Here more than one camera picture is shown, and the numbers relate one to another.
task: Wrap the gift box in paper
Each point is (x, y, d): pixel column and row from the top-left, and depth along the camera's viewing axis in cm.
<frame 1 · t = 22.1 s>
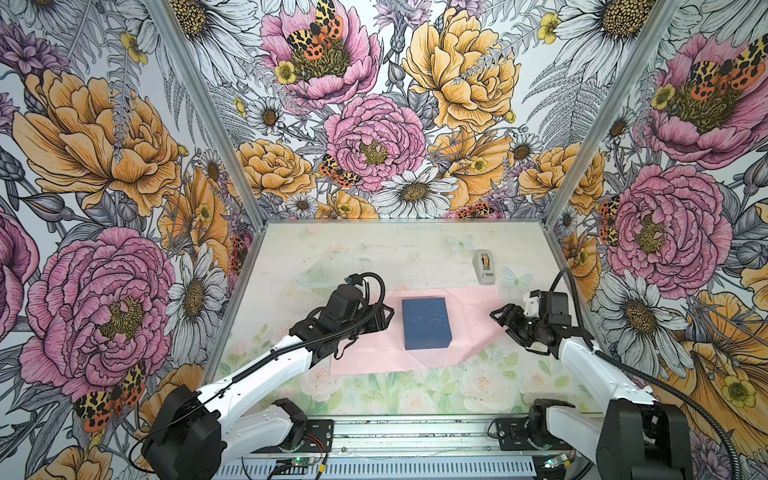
left hand: (383, 321, 81), fingers open
right hand: (497, 326, 86), fingers open
pink wrapping paper sheet: (474, 313, 100), on the table
navy blue gift box: (426, 323, 89), point 7 cm above the table
white tape dispenser: (483, 263, 107), point 4 cm above the table

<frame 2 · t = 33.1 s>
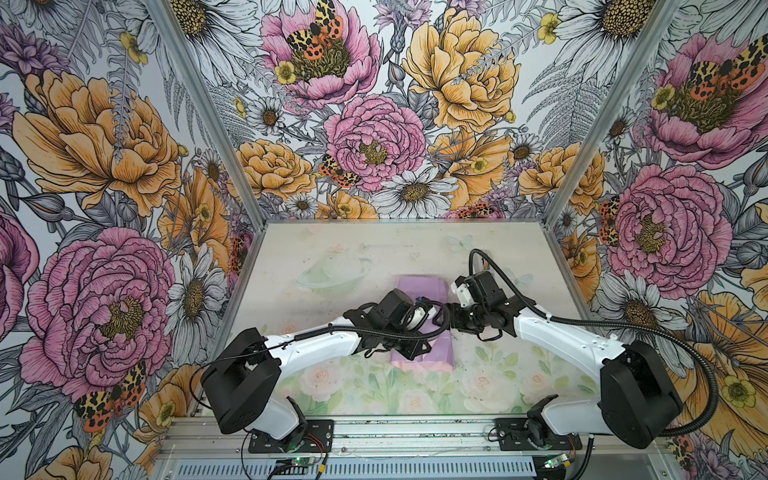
left hand: (425, 357, 79), fingers closed
right hand: (445, 331, 84), fingers open
pink wrapping paper sheet: (441, 354, 82), point 8 cm above the table
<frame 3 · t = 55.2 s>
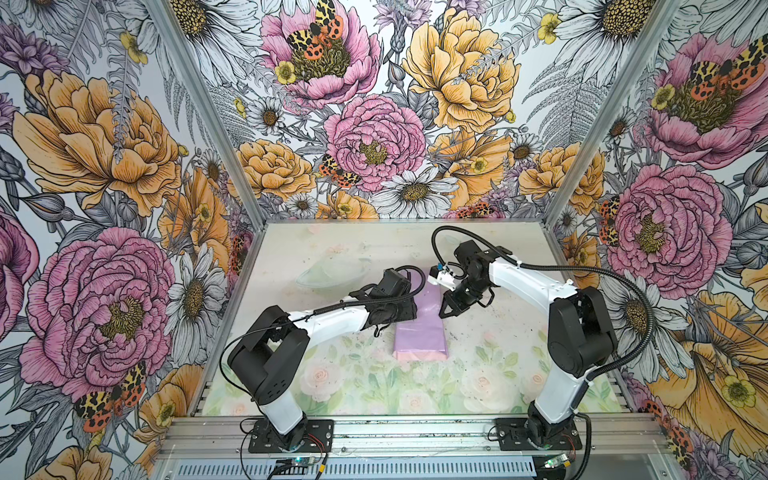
left hand: (406, 317, 89), fingers open
right hand: (447, 321, 85), fingers closed
pink wrapping paper sheet: (423, 339, 85), point 8 cm above the table
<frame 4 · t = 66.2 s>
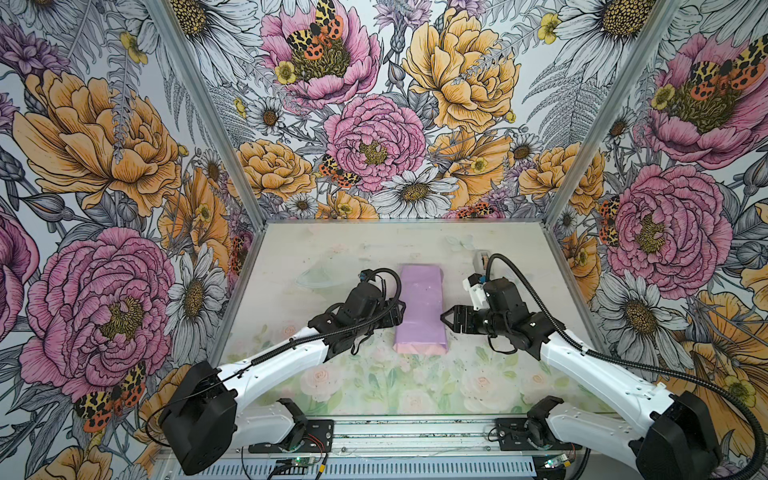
left hand: (394, 316, 82), fingers open
right hand: (451, 328, 80), fingers open
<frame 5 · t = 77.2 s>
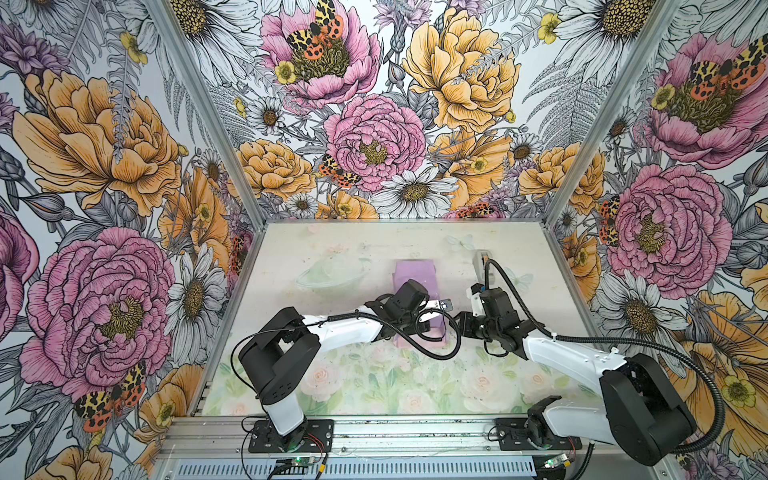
left hand: (417, 312, 89), fingers open
right hand: (455, 332, 88), fingers open
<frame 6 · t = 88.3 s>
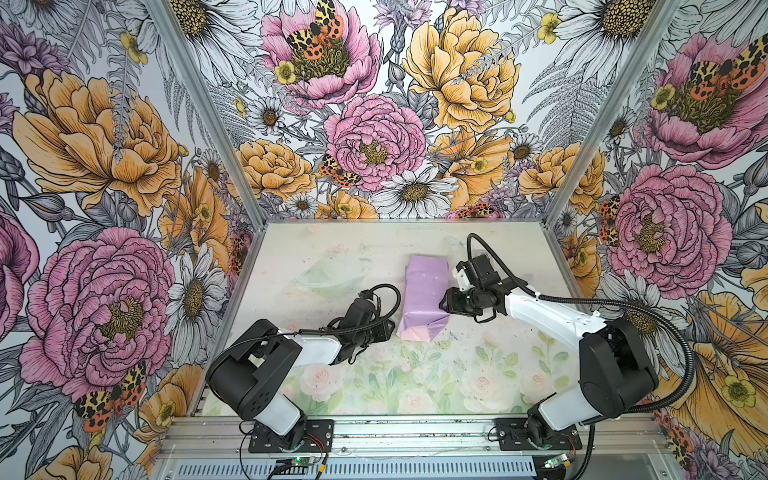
left hand: (390, 333, 91), fingers open
right hand: (448, 314, 87), fingers open
pink wrapping paper sheet: (426, 296, 94), point 8 cm above the table
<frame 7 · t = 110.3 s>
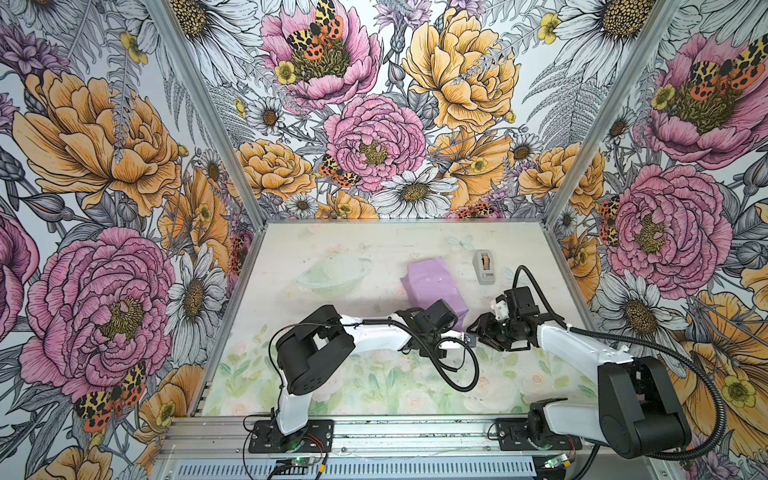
left hand: (437, 340, 89), fingers open
right hand: (473, 341, 87), fingers open
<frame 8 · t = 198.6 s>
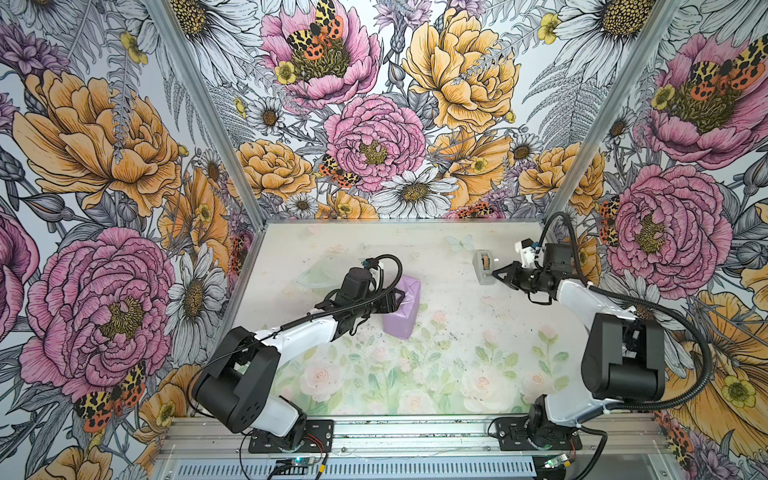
left hand: (396, 303, 88), fingers open
right hand: (493, 280, 90), fingers closed
pink wrapping paper sheet: (401, 322, 83), point 13 cm above the table
